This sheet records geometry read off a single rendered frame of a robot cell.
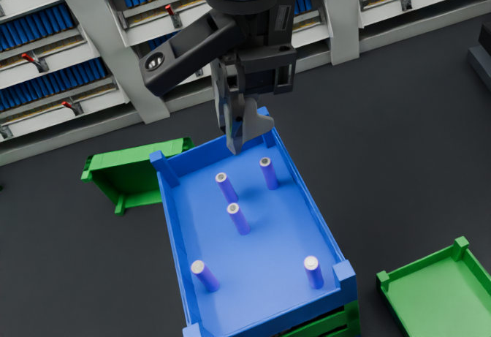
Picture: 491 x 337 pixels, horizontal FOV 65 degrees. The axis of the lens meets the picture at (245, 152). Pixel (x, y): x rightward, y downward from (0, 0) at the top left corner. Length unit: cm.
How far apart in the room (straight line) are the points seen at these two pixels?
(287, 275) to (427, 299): 47
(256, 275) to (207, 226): 11
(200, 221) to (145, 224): 58
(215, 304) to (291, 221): 16
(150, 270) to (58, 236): 36
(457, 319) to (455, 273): 10
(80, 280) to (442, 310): 90
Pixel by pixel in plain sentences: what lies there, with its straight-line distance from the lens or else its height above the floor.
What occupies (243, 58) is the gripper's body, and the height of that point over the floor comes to 67.
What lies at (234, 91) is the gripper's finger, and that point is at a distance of 41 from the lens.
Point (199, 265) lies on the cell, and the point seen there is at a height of 47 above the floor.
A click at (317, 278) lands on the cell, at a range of 50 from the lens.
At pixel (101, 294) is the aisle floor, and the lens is 115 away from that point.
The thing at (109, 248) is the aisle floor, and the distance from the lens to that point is 121.
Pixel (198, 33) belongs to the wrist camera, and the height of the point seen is 70.
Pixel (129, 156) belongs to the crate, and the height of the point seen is 20.
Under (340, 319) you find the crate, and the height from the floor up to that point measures 35.
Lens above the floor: 90
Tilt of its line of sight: 48 degrees down
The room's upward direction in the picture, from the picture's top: 22 degrees counter-clockwise
